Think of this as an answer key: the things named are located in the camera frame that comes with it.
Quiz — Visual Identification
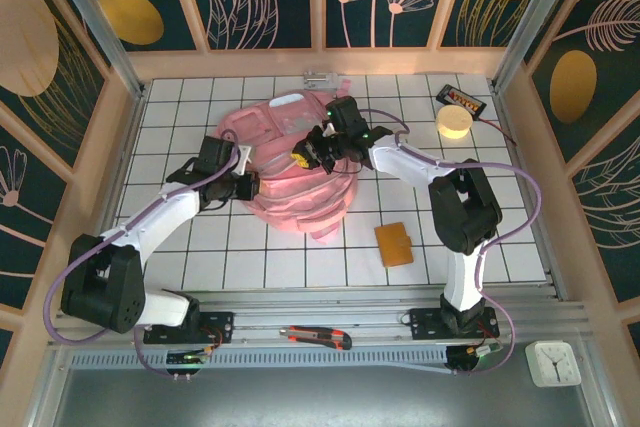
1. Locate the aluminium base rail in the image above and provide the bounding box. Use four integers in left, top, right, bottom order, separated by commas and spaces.
49, 286, 594, 348

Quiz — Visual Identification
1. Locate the aluminium corner post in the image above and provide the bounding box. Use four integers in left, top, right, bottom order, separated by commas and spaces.
39, 0, 151, 101
489, 0, 586, 96

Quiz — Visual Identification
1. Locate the grey slotted cable duct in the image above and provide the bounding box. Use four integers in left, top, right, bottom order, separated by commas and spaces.
69, 350, 454, 374

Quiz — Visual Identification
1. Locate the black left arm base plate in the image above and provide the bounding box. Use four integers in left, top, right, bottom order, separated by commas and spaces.
143, 311, 235, 346

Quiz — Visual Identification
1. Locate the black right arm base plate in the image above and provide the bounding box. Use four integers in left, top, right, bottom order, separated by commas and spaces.
408, 306, 500, 341

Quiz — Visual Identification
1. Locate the orange black utility knife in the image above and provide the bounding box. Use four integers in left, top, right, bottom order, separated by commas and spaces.
278, 325, 354, 352

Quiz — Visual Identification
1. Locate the orange wallet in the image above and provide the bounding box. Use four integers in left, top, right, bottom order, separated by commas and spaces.
373, 221, 415, 268

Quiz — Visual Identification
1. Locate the small clear plastic item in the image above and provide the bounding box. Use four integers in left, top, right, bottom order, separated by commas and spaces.
303, 69, 339, 91

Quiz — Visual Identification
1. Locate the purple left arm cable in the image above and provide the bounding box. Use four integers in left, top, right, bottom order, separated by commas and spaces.
43, 129, 241, 379

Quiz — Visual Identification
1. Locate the pink backpack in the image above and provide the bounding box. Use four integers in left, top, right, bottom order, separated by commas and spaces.
214, 81, 359, 248

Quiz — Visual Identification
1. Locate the white square clock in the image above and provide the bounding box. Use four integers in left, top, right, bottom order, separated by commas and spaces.
524, 340, 584, 388

